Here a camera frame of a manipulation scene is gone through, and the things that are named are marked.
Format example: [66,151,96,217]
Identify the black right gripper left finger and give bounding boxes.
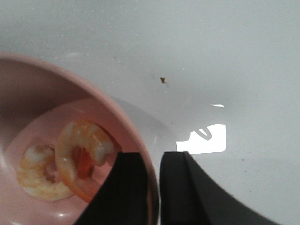
[75,152,151,225]

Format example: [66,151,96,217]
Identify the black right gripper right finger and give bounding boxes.
[159,151,274,225]

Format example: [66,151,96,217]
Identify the pink bowl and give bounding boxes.
[0,52,158,225]

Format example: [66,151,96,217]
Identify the small pale shrimp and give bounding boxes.
[17,145,73,201]

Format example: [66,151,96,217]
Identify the large orange shrimp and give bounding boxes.
[55,120,121,203]

